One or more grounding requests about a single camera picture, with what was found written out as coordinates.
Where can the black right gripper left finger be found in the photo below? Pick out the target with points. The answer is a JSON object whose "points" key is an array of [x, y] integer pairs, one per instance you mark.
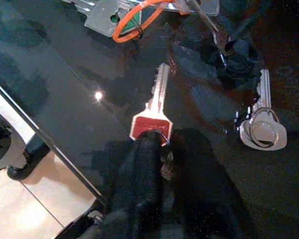
{"points": [[137, 179]]}

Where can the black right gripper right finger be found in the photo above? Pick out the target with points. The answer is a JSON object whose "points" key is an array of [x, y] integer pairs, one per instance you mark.
{"points": [[196, 179]]}

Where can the small silver key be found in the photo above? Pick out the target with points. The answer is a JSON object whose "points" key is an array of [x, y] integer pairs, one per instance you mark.
{"points": [[167, 166]]}

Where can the silver key with red head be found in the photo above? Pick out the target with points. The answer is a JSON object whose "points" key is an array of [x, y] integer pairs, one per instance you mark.
{"points": [[159, 99]]}

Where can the silver key with heart-shaped head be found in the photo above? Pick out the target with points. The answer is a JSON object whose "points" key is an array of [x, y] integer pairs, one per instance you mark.
{"points": [[264, 99]]}

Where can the white robot body shell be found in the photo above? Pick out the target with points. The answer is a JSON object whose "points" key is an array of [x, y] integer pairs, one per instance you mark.
{"points": [[7, 139]]}

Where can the green key tag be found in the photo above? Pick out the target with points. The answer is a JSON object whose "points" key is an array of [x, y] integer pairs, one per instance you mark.
{"points": [[133, 23]]}

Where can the orange plastic loop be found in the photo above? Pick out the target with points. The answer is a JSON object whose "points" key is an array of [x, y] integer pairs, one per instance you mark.
{"points": [[124, 23]]}

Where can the thin silver metal key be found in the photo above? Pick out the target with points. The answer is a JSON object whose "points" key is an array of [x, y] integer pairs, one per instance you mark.
{"points": [[206, 18]]}

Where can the large silver key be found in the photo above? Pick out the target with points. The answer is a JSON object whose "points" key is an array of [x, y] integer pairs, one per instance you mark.
{"points": [[102, 17]]}

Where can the flat silver key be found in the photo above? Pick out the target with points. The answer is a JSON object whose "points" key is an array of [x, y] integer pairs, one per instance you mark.
{"points": [[209, 6]]}

